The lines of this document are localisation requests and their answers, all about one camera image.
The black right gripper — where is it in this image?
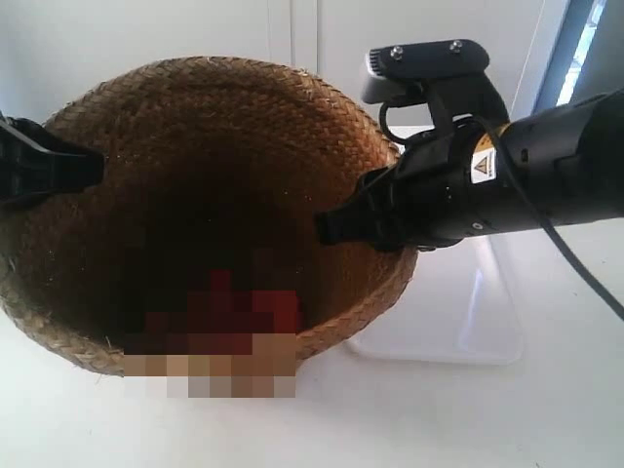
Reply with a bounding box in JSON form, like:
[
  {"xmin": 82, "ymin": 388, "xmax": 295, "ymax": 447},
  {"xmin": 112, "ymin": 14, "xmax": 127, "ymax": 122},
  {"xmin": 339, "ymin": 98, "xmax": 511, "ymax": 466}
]
[{"xmin": 314, "ymin": 116, "xmax": 512, "ymax": 252}]

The white rectangular plastic tray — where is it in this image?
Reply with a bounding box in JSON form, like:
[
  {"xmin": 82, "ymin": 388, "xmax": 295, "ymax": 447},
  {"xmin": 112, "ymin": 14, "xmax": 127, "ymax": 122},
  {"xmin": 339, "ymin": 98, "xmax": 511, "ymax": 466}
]
[{"xmin": 347, "ymin": 237, "xmax": 524, "ymax": 366}]

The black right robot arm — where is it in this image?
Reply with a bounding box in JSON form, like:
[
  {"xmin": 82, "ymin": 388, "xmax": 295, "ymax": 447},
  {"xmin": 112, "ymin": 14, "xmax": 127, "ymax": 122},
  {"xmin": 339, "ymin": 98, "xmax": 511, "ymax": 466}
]
[{"xmin": 315, "ymin": 91, "xmax": 623, "ymax": 252}]

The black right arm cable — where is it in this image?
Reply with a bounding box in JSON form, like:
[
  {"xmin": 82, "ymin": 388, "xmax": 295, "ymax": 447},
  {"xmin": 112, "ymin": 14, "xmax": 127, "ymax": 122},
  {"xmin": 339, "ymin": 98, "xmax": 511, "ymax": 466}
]
[{"xmin": 377, "ymin": 85, "xmax": 624, "ymax": 318}]

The brown woven basket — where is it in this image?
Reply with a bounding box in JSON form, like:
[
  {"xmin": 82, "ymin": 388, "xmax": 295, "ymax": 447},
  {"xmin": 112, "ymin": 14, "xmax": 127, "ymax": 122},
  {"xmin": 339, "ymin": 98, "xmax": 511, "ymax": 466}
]
[{"xmin": 1, "ymin": 56, "xmax": 417, "ymax": 378}]

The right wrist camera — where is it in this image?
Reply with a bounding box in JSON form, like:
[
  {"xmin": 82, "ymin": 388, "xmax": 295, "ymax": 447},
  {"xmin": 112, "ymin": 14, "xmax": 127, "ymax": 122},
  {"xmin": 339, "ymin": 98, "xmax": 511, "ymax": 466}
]
[{"xmin": 361, "ymin": 39, "xmax": 510, "ymax": 145}]

